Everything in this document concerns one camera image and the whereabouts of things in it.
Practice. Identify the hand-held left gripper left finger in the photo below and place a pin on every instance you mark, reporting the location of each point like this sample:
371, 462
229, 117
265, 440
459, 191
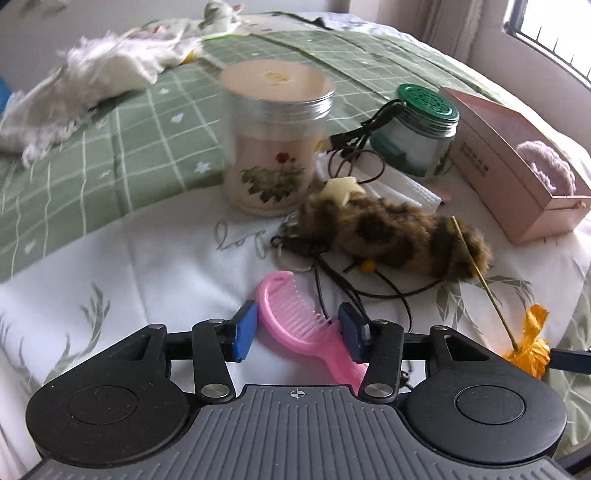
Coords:
244, 330

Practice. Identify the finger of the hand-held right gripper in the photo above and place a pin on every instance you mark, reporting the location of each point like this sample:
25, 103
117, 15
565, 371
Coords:
572, 360

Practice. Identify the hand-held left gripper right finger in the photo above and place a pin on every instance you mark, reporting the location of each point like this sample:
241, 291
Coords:
351, 332

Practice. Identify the orange paper flower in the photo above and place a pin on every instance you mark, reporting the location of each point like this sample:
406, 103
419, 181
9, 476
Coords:
531, 350

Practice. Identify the pink plastic comb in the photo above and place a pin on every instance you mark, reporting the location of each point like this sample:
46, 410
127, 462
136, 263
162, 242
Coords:
295, 318

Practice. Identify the brown furry tail toy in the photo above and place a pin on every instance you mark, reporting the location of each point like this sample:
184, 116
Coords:
392, 235

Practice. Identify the pink cardboard box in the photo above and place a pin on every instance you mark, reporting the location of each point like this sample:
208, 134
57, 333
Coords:
498, 170

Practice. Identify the white floral print jar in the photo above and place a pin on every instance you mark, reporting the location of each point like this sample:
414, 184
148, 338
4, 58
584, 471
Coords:
272, 161

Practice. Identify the purple fluffy cloth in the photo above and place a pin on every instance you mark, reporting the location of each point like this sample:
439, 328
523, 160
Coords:
549, 166

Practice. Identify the glass jar with green lid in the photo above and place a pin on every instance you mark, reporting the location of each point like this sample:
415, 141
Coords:
415, 143

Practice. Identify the white fluffy cloth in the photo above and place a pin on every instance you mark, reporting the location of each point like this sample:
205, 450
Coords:
106, 69

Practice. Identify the pale green plush toy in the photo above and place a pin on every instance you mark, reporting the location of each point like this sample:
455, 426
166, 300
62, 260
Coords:
221, 16

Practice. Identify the window with bars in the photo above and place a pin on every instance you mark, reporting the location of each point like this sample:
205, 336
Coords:
554, 27

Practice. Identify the blue object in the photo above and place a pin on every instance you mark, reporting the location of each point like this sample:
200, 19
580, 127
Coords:
3, 92

